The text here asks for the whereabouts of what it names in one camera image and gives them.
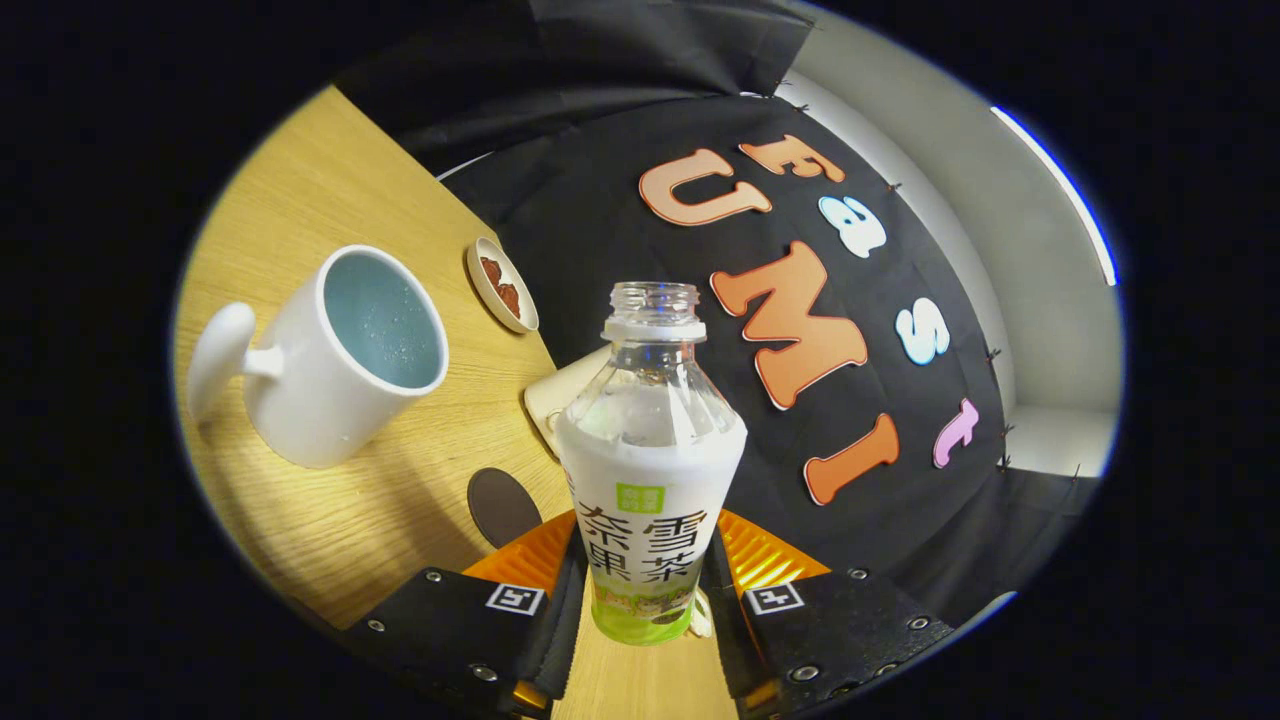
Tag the clear plastic juice bottle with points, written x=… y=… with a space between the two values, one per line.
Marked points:
x=650 y=480

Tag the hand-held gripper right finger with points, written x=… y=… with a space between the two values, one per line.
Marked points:
x=850 y=630

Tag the dark round coaster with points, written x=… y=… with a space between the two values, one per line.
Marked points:
x=500 y=505

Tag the white round plate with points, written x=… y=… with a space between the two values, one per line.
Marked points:
x=480 y=290

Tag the wooden table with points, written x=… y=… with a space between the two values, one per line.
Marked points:
x=330 y=530

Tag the red-brown food piece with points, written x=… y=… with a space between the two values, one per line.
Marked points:
x=509 y=300
x=491 y=270

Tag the white ceramic cup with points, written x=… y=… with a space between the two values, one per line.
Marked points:
x=320 y=400

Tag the white toaster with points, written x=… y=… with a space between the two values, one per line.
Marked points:
x=560 y=395

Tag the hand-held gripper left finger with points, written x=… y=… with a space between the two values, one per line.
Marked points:
x=440 y=625

